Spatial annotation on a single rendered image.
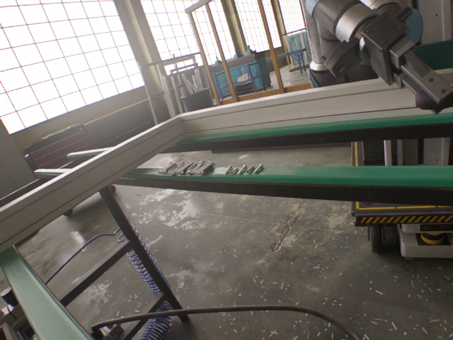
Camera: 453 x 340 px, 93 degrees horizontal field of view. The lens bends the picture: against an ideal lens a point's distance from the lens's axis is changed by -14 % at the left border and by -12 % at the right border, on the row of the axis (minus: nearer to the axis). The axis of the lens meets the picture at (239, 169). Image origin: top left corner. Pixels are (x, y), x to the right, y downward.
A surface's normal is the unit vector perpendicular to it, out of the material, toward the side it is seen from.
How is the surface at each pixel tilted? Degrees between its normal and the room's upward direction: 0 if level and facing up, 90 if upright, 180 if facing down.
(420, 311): 0
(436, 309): 0
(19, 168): 90
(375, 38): 54
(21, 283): 0
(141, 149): 90
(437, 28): 90
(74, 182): 90
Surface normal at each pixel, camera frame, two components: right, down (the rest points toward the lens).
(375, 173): -0.29, -0.88
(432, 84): -0.59, -0.13
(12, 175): 0.81, 0.00
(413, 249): -0.38, 0.47
